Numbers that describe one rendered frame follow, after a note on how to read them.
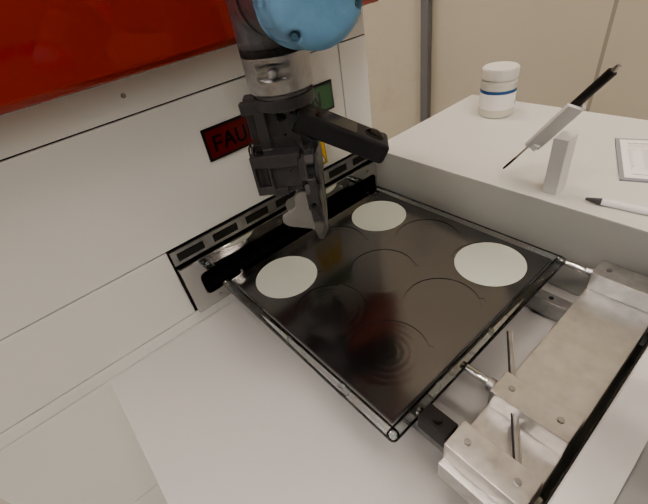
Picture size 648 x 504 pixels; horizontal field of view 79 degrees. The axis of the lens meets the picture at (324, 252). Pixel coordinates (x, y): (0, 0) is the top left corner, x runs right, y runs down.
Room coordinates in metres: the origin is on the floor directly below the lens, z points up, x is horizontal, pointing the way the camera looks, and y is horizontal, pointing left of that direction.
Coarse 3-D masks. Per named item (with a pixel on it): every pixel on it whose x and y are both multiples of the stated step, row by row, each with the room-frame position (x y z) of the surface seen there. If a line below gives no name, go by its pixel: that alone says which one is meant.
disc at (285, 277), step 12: (276, 264) 0.51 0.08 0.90; (288, 264) 0.51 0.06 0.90; (300, 264) 0.50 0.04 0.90; (312, 264) 0.50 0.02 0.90; (264, 276) 0.49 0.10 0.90; (276, 276) 0.48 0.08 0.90; (288, 276) 0.48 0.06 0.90; (300, 276) 0.47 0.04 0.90; (312, 276) 0.47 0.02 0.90; (264, 288) 0.46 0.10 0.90; (276, 288) 0.45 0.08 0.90; (288, 288) 0.45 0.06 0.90; (300, 288) 0.44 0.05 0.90
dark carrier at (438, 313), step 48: (336, 240) 0.55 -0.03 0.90; (384, 240) 0.52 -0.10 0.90; (432, 240) 0.50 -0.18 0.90; (480, 240) 0.48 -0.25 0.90; (240, 288) 0.48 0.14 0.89; (336, 288) 0.43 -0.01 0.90; (384, 288) 0.41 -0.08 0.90; (432, 288) 0.39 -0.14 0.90; (480, 288) 0.37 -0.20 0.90; (336, 336) 0.34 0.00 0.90; (384, 336) 0.33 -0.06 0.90; (432, 336) 0.31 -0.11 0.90; (384, 384) 0.26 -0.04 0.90
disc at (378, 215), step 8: (360, 208) 0.63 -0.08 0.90; (368, 208) 0.63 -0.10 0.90; (376, 208) 0.62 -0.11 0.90; (384, 208) 0.62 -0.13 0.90; (392, 208) 0.61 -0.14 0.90; (400, 208) 0.61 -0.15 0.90; (352, 216) 0.61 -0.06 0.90; (360, 216) 0.61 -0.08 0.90; (368, 216) 0.60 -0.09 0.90; (376, 216) 0.60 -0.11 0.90; (384, 216) 0.59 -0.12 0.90; (392, 216) 0.59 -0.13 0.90; (400, 216) 0.58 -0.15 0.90; (360, 224) 0.58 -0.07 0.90; (368, 224) 0.58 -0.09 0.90; (376, 224) 0.57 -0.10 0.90; (384, 224) 0.57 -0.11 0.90; (392, 224) 0.56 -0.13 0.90
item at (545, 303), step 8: (536, 296) 0.39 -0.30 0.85; (544, 296) 0.38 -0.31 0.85; (552, 296) 0.38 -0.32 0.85; (528, 304) 0.39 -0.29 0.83; (536, 304) 0.38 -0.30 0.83; (544, 304) 0.37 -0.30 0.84; (552, 304) 0.37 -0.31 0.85; (560, 304) 0.36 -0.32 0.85; (568, 304) 0.36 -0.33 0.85; (544, 312) 0.37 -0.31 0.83; (552, 312) 0.36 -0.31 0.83; (560, 312) 0.35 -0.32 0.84; (640, 344) 0.28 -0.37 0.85; (640, 352) 0.28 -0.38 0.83
